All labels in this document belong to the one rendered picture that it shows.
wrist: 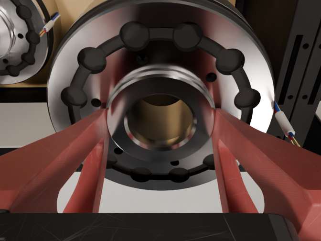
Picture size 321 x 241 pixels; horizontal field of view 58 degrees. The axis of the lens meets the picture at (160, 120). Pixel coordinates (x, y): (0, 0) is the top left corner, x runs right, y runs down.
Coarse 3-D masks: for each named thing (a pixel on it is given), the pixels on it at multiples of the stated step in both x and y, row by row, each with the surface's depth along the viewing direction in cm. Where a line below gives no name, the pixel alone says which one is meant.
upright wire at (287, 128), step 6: (276, 108) 13; (276, 114) 13; (282, 114) 13; (282, 120) 13; (288, 120) 13; (282, 126) 12; (288, 126) 12; (288, 132) 12; (294, 132) 12; (294, 138) 12; (294, 144) 12
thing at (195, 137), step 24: (144, 72) 12; (168, 72) 11; (120, 96) 12; (144, 96) 12; (192, 96) 12; (120, 120) 13; (192, 120) 13; (120, 144) 13; (144, 144) 13; (168, 144) 14; (192, 144) 13
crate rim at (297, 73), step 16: (304, 0) 14; (320, 0) 14; (304, 16) 15; (320, 16) 15; (288, 32) 15; (304, 32) 15; (288, 48) 16; (304, 48) 16; (288, 64) 16; (304, 64) 16; (288, 80) 17; (288, 96) 18; (288, 112) 18; (272, 128) 19
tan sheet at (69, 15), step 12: (60, 0) 24; (72, 0) 24; (84, 0) 24; (228, 0) 24; (60, 12) 25; (72, 12) 25; (72, 24) 25; (12, 84) 29; (24, 84) 29; (36, 84) 29
